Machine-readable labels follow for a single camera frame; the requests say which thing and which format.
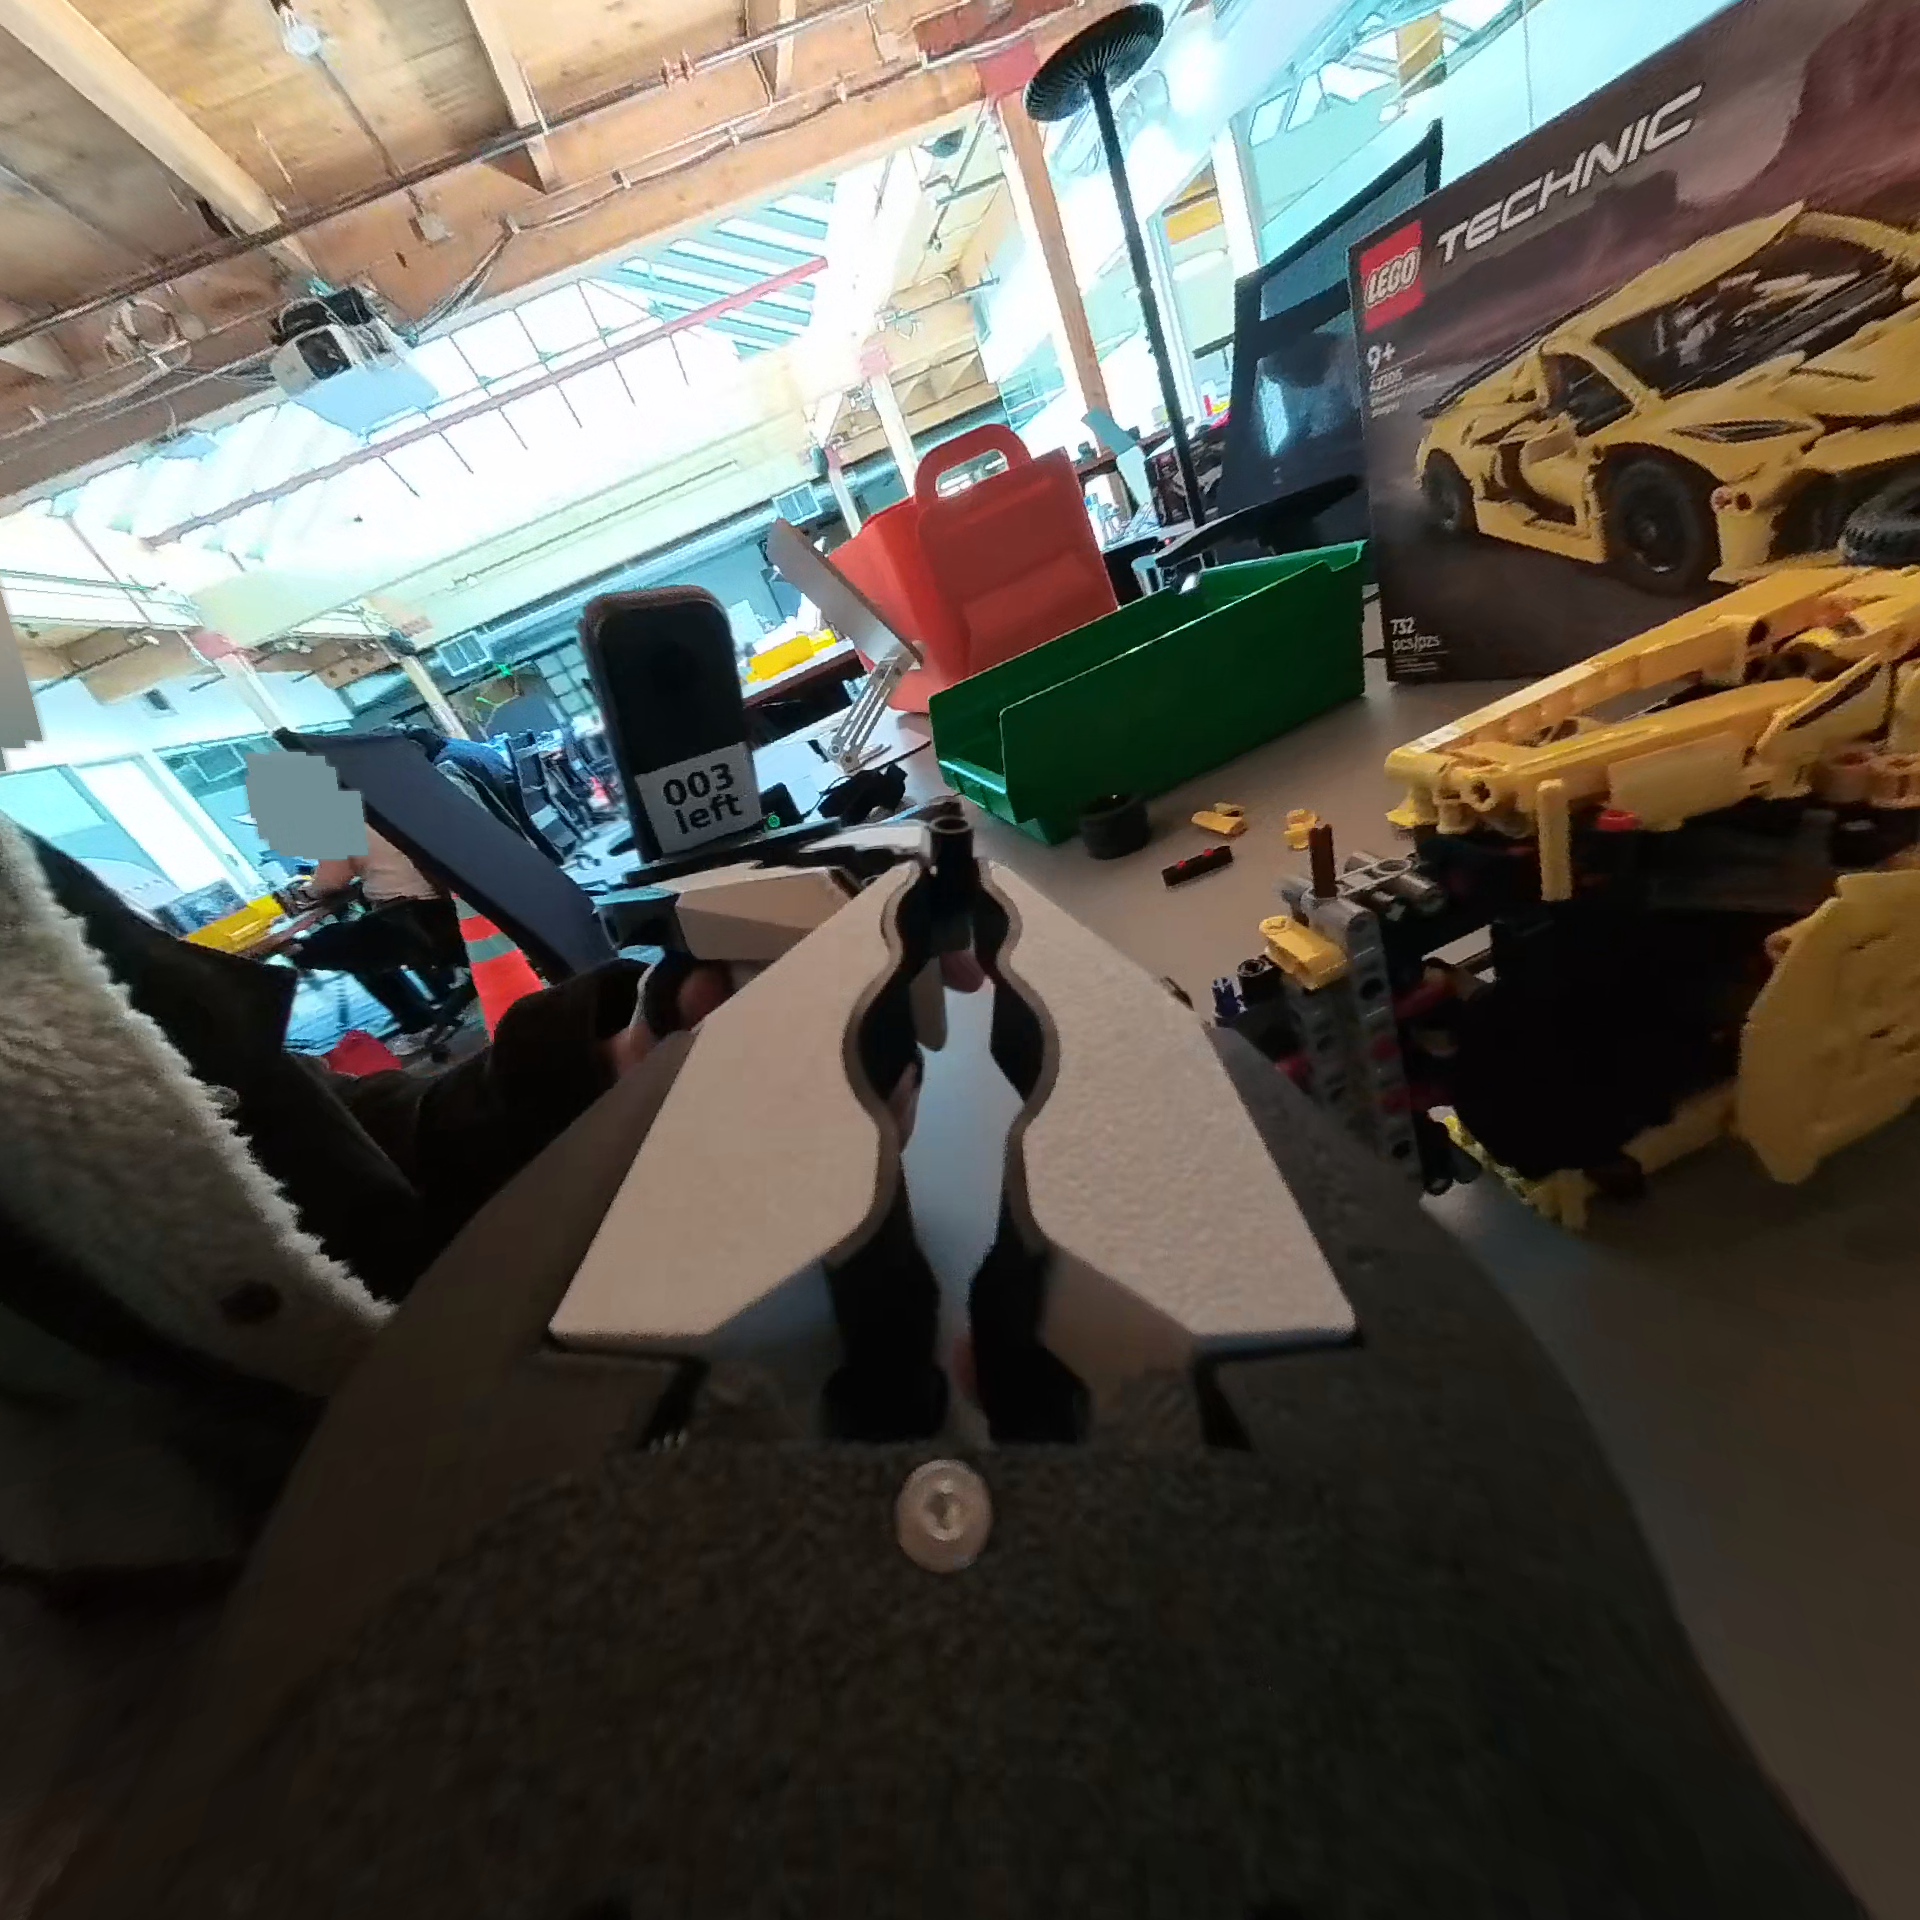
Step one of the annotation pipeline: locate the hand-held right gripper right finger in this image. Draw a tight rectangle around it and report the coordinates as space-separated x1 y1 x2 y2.
967 862 1359 1442

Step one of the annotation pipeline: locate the dark monitor screen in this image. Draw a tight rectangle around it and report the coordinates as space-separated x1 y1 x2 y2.
275 727 616 984

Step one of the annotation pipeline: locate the yellow toy brick car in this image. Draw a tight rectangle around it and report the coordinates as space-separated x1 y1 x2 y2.
1212 516 1920 1231

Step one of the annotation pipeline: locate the red plastic bin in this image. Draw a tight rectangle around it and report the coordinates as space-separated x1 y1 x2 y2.
824 423 1119 714

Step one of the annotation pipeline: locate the green plastic bin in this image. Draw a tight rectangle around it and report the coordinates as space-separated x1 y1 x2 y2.
927 544 1368 846

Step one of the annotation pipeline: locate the black mesh office chair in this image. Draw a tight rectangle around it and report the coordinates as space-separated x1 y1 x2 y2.
1111 118 1445 571

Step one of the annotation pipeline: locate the orange striped safety cone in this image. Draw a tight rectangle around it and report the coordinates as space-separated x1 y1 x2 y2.
456 908 549 1039

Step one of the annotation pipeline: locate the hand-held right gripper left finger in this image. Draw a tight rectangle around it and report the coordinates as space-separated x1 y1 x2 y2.
547 862 945 1442

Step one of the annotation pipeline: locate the metal laptop stand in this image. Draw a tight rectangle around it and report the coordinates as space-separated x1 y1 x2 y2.
766 516 923 780

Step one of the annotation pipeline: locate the person's left forearm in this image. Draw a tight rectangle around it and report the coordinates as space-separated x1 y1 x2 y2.
321 960 653 1247

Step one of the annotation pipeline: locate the white ceiling unit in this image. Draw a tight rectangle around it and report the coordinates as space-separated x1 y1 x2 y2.
269 287 437 430

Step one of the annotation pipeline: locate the person's black jacket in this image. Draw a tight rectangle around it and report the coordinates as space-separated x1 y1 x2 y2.
0 815 453 1576

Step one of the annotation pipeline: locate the dark car set box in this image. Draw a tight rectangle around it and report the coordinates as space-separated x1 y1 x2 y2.
1347 0 1920 687

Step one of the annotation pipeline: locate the black pole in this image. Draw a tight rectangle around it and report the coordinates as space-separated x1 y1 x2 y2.
1023 0 1209 528

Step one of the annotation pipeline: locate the small black brick connector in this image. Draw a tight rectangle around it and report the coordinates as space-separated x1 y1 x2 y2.
921 799 987 963

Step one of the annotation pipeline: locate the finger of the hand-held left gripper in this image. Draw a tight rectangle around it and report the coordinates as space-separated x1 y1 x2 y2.
671 862 869 965

